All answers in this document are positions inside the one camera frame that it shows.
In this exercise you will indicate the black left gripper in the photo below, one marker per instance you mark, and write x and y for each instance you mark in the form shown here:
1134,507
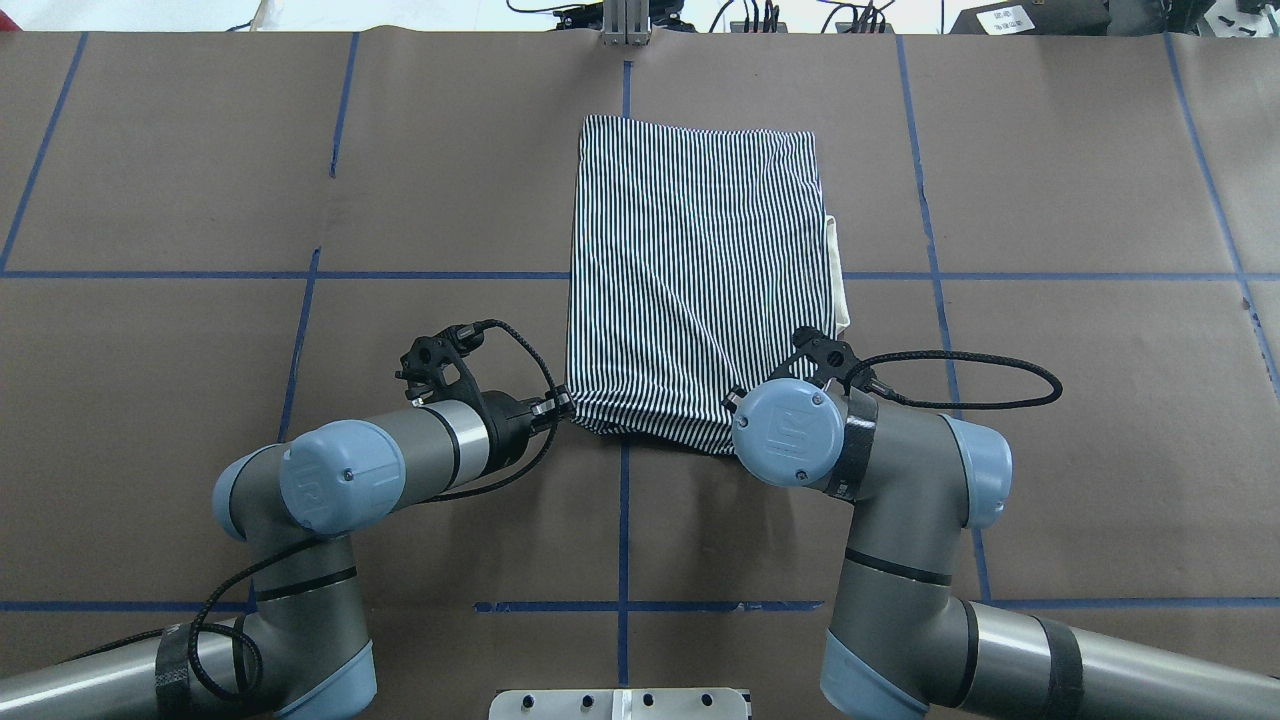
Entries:
508,420

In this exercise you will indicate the striped polo shirt white collar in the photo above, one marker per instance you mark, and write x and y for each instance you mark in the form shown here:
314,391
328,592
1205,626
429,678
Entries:
696,255

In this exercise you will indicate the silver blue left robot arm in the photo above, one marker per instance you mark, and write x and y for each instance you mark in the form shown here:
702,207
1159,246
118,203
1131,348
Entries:
287,636

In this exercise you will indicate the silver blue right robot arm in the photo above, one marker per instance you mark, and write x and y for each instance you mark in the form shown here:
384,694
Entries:
899,641

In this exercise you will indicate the black box white label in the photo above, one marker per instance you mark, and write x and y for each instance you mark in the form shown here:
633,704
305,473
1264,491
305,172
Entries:
1047,18

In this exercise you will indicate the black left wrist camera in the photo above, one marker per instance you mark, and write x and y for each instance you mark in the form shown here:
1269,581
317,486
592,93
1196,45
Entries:
435,370

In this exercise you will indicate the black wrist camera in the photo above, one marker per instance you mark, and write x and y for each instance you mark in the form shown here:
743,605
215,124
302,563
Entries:
435,370
822,360

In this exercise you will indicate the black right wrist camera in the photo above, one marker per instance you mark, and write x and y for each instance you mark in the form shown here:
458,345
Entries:
822,360

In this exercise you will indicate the white pedestal base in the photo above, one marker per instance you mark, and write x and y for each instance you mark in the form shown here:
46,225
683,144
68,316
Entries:
623,703

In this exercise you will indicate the aluminium frame post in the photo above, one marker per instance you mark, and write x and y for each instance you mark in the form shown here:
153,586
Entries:
626,23

